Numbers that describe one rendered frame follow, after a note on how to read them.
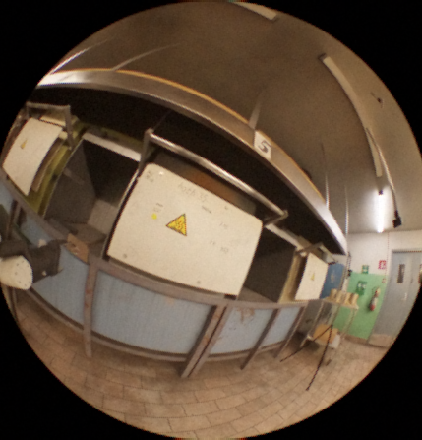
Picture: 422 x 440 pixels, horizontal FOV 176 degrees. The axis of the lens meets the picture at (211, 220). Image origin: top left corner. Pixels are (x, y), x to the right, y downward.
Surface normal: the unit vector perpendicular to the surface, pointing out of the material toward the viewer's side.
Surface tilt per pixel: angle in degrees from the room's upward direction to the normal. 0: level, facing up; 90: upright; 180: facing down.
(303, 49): 180
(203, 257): 90
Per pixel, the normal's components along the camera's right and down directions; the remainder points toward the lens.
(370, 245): -0.85, -0.41
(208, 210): 0.38, -0.07
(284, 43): -0.35, 0.91
